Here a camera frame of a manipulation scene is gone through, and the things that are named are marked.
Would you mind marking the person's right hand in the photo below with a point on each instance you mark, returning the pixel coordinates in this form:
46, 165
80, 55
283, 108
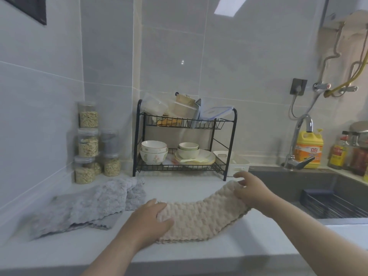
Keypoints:
256, 195

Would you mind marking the person's left hand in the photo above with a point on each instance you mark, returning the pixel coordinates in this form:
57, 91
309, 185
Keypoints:
146, 224

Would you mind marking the beige fluffy towel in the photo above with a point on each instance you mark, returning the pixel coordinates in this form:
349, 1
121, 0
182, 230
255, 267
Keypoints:
198, 215

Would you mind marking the grey fluffy towel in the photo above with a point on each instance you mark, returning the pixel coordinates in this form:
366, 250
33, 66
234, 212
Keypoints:
86, 204

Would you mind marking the person's right forearm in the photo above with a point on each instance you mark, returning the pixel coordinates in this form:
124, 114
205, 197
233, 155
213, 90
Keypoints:
316, 241

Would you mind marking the grey kitchen sink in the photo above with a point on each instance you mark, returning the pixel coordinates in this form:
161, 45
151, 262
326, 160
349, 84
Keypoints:
287, 183

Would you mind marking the white plastic basket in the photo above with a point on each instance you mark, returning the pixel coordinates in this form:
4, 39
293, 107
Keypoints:
238, 160

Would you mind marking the pale yellow plate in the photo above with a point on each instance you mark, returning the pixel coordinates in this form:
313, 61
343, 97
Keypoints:
210, 162

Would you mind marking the dark blue sink rack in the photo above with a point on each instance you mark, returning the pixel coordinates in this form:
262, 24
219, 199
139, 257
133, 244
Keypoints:
316, 194

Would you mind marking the cream plate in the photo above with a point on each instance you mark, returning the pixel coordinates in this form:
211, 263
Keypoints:
207, 156

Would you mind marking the white floral bowl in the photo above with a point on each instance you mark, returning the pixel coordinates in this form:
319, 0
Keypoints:
153, 158

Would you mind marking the white red printed mat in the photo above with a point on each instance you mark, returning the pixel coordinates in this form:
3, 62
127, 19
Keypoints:
172, 162

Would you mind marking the yellow detergent bottle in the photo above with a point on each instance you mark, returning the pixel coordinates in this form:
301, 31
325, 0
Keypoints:
309, 152

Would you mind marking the cream plastic spoon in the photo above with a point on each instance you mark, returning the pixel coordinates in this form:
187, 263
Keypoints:
189, 160

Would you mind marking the white bowl red rim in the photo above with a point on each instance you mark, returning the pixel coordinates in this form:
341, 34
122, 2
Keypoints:
153, 146

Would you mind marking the cream bowl green rim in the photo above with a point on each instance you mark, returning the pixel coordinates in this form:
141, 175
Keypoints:
188, 154

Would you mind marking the small cream bowl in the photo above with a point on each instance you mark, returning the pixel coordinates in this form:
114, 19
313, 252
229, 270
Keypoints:
188, 146

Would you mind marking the clear empty jar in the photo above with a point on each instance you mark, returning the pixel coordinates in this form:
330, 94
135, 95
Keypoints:
109, 143

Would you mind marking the chrome kitchen faucet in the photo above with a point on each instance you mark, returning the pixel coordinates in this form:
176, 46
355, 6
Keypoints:
307, 120

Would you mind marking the sauce bottle yellow label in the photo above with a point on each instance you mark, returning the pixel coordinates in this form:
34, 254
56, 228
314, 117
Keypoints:
337, 155

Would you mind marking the clear lid blue rim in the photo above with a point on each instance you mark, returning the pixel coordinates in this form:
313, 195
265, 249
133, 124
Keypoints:
217, 112

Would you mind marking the grey blue container lid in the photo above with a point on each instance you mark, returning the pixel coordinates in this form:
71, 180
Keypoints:
197, 112

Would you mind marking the yellow orange cloth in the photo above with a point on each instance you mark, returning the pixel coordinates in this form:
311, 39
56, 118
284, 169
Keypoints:
166, 122

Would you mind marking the yellow squeeze bottle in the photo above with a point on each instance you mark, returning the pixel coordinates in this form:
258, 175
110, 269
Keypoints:
366, 175

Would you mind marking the stainless steel pot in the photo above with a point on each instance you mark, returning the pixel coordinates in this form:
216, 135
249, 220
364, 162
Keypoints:
359, 127

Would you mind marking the chrome water valve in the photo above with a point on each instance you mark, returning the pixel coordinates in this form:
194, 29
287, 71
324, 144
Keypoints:
349, 89
321, 87

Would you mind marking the grey corrugated pipe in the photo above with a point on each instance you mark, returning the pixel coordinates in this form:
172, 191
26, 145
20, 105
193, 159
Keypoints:
350, 77
322, 71

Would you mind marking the black wall socket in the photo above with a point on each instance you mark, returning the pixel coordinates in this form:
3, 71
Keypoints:
297, 86

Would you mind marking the grey wall cabinet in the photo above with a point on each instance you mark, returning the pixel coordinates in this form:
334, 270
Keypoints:
28, 5

